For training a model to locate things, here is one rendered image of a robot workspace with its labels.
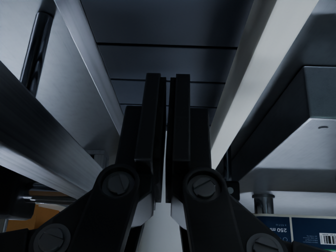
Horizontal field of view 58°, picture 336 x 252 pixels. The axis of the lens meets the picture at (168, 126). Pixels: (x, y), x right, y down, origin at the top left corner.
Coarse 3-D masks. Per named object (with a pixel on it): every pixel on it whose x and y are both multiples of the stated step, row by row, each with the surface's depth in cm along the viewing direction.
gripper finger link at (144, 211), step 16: (160, 80) 11; (144, 96) 10; (160, 96) 10; (128, 112) 11; (144, 112) 10; (160, 112) 10; (128, 128) 10; (144, 128) 9; (160, 128) 9; (128, 144) 10; (144, 144) 9; (160, 144) 9; (128, 160) 9; (144, 160) 8; (160, 160) 9; (144, 176) 9; (160, 176) 10; (144, 192) 9; (160, 192) 10; (64, 208) 8; (80, 208) 8; (144, 208) 9; (48, 224) 8; (64, 224) 8; (32, 240) 8; (48, 240) 8; (64, 240) 8
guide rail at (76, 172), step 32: (0, 64) 5; (0, 96) 6; (32, 96) 7; (0, 128) 6; (32, 128) 7; (64, 128) 9; (0, 160) 7; (32, 160) 7; (64, 160) 9; (64, 192) 12
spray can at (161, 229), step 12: (156, 204) 25; (168, 204) 25; (156, 216) 25; (168, 216) 24; (144, 228) 25; (156, 228) 24; (168, 228) 24; (144, 240) 25; (156, 240) 24; (168, 240) 24; (180, 240) 24
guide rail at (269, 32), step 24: (264, 0) 9; (288, 0) 8; (312, 0) 8; (264, 24) 9; (288, 24) 9; (240, 48) 13; (264, 48) 10; (288, 48) 10; (240, 72) 12; (264, 72) 12; (240, 96) 14; (216, 120) 19; (240, 120) 16; (216, 144) 21
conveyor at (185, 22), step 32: (96, 0) 13; (128, 0) 13; (160, 0) 13; (192, 0) 13; (224, 0) 13; (96, 32) 15; (128, 32) 15; (160, 32) 15; (192, 32) 15; (224, 32) 15; (128, 64) 18; (160, 64) 18; (192, 64) 18; (224, 64) 18; (128, 96) 22; (192, 96) 22
